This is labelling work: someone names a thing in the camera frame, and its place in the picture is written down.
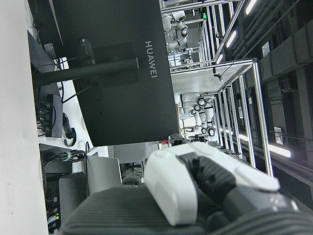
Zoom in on grey computer tower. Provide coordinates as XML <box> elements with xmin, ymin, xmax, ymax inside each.
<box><xmin>58</xmin><ymin>172</ymin><xmax>89</xmax><ymax>222</ymax></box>

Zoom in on black hub box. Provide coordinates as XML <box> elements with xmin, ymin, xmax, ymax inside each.
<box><xmin>36</xmin><ymin>94</ymin><xmax>65</xmax><ymax>138</ymax></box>

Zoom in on white humanoid robot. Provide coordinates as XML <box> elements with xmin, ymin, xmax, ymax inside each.
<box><xmin>179</xmin><ymin>92</ymin><xmax>216</xmax><ymax>137</ymax></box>
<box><xmin>161</xmin><ymin>10</ymin><xmax>194</xmax><ymax>54</ymax></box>

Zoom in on long ceiling light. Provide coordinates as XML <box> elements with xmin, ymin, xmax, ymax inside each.
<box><xmin>245</xmin><ymin>0</ymin><xmax>258</xmax><ymax>15</ymax></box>
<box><xmin>225</xmin><ymin>30</ymin><xmax>237</xmax><ymax>49</ymax></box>
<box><xmin>267</xmin><ymin>142</ymin><xmax>292</xmax><ymax>158</ymax></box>

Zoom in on black Huawei monitor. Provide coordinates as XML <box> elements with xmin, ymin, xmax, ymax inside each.
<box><xmin>26</xmin><ymin>0</ymin><xmax>180</xmax><ymax>147</ymax></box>

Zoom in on aluminium frame rack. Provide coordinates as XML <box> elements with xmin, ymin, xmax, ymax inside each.
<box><xmin>170</xmin><ymin>57</ymin><xmax>274</xmax><ymax>177</ymax></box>

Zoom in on black strap loop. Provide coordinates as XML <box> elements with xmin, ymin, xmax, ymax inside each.
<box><xmin>62</xmin><ymin>112</ymin><xmax>77</xmax><ymax>147</ymax></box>

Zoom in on silver laptop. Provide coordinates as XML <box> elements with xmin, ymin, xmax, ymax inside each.
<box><xmin>86</xmin><ymin>155</ymin><xmax>123</xmax><ymax>197</ymax></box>

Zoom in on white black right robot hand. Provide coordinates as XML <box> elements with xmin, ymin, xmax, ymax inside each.
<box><xmin>60</xmin><ymin>141</ymin><xmax>313</xmax><ymax>235</ymax></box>

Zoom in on black cable bundle green tie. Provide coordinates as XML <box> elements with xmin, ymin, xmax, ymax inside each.
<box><xmin>44</xmin><ymin>149</ymin><xmax>88</xmax><ymax>164</ymax></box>

